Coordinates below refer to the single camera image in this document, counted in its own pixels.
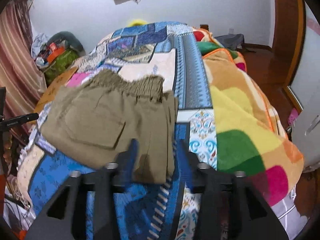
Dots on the grey backpack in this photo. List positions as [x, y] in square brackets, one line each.
[230, 41]

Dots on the blue patchwork bedsheet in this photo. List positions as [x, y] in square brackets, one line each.
[192, 85]

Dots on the white appliance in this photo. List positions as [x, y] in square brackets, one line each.
[307, 140]

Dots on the colourful fleece blanket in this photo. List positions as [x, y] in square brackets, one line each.
[237, 100]

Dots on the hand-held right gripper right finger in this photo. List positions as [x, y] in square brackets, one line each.
[185, 160]

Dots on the orange box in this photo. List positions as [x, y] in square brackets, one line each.
[56, 52]

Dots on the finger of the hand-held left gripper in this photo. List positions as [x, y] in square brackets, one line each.
[33, 117]

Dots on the pink cloth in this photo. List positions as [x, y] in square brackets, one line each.
[77, 78]

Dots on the light grey cloth pile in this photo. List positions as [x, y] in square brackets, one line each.
[40, 43]

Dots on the olive green shorts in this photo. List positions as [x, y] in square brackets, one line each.
[95, 115]

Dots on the pink plastic object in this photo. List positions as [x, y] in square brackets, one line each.
[293, 117]

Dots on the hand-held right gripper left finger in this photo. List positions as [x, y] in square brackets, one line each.
[132, 160]

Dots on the wooden bed post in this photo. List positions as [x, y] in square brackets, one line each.
[204, 27]

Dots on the green storage box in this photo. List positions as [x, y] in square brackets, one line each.
[62, 63]

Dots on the yellow foam tube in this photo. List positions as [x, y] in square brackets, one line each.
[136, 22]

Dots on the grey pillow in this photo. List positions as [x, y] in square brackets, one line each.
[72, 41]

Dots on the wooden lap desk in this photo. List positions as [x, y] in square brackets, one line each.
[46, 95]

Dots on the striped pink curtain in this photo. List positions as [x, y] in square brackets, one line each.
[15, 55]

